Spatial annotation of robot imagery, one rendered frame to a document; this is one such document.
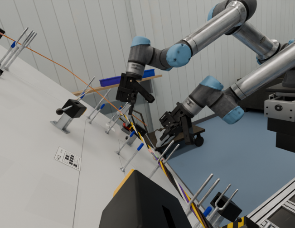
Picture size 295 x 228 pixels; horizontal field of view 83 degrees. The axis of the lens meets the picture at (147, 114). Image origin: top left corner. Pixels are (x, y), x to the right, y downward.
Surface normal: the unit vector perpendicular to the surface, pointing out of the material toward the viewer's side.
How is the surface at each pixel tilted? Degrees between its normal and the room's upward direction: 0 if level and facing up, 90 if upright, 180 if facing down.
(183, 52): 90
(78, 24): 90
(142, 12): 90
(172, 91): 90
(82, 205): 50
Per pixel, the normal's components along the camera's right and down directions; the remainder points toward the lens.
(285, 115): -0.88, 0.28
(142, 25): 0.44, 0.18
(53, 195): 0.61, -0.79
